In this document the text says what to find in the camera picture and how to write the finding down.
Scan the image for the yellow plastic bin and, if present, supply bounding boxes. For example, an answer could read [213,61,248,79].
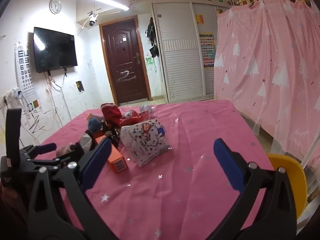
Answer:
[266,154,308,222]

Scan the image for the white wall cable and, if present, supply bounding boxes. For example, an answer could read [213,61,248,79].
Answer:
[46,75,72,130]

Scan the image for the red snack packet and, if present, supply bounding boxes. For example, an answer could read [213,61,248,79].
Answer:
[120,110,150,125]

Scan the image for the dark brown door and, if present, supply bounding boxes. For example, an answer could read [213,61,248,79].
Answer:
[99,16,152,106]

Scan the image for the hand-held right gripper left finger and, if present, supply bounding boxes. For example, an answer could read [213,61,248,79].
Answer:
[27,137,119,240]

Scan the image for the colourful grid poster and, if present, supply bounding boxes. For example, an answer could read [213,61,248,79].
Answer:
[199,32,216,68]

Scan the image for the eye test chart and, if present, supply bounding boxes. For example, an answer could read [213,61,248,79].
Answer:
[15,42,41,111]

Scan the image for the pale pink wrapper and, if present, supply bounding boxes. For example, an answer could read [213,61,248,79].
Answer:
[55,144,74,157]

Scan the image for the grey striped wrapper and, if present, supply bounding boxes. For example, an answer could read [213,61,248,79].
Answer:
[81,130,97,152]

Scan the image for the black wall television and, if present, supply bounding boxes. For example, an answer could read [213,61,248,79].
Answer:
[33,27,78,73]

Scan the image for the blue round item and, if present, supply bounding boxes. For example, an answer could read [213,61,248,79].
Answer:
[87,117,101,132]

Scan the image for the white cartoon-print bag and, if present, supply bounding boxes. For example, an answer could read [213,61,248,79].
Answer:
[120,118,173,167]

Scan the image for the red and white cloth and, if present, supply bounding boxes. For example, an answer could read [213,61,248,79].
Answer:
[101,103,123,125]

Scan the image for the white security camera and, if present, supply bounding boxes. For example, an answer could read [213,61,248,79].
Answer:
[87,12,99,27]

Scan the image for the person's left forearm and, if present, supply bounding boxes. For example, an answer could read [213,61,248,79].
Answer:
[0,186,29,240]

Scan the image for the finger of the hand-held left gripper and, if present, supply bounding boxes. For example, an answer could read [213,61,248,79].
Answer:
[21,142,57,159]
[25,142,85,174]

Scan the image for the pink star-print tablecloth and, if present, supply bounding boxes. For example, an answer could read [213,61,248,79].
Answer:
[35,99,275,240]

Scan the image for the white louvred wardrobe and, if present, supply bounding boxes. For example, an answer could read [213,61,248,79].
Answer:
[152,2,218,103]

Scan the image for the pink tree-print curtain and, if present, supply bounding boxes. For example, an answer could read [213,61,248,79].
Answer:
[214,0,320,168]

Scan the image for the round wall clock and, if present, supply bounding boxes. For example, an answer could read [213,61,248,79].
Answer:
[49,0,62,15]

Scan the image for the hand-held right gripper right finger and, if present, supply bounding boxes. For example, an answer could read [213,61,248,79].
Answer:
[213,138,298,240]

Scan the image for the small black item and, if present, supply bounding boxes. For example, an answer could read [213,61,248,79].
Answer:
[109,127,121,148]

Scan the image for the orange cardboard box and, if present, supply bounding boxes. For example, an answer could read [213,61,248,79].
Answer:
[95,134,127,173]

